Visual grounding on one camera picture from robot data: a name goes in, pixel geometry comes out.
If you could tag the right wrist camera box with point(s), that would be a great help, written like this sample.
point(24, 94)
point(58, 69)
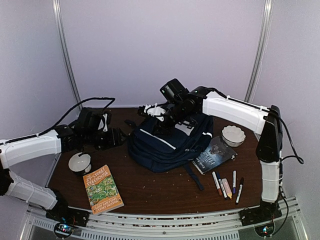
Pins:
point(174, 91)

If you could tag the navy blue student backpack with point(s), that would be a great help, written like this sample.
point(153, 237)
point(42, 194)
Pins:
point(162, 153)

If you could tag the orange Treehouse paperback book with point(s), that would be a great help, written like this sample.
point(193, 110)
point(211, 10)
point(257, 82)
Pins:
point(102, 192)

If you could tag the pink and yellow highlighter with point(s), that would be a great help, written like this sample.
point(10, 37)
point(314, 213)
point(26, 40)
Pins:
point(227, 188)

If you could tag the dark blue Wuthering Heights book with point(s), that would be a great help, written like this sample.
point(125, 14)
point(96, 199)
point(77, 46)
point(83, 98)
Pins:
point(217, 152)

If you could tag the black marker pen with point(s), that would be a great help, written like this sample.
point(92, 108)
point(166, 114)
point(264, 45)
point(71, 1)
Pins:
point(239, 191)

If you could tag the left aluminium frame post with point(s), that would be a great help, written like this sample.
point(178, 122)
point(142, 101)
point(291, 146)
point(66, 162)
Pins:
point(64, 47)

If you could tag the right aluminium frame post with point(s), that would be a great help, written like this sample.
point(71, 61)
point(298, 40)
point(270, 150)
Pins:
point(261, 48)

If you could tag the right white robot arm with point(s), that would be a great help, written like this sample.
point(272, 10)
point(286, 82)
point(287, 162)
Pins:
point(264, 121)

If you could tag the brown capped white marker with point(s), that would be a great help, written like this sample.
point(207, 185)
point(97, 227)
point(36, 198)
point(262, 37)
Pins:
point(216, 183)

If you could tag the white cup with black base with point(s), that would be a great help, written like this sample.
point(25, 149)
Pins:
point(80, 164)

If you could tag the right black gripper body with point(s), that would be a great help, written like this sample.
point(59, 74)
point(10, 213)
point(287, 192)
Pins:
point(178, 112)

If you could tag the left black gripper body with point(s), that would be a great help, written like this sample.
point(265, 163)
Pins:
point(92, 139)

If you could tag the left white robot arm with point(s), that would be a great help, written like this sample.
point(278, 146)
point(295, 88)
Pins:
point(56, 140)

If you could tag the purple capped white marker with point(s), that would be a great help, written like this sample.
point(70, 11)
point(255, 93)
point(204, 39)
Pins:
point(234, 182)

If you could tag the aluminium frame post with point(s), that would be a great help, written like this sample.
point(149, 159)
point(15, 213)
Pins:
point(64, 47)
point(261, 48)

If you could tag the blue capped white marker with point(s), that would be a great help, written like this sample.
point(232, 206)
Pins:
point(221, 186)

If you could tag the white scalloped ceramic bowl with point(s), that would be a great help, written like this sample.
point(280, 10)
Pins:
point(234, 136)

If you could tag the front aluminium rail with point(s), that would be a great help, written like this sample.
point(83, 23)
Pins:
point(219, 225)

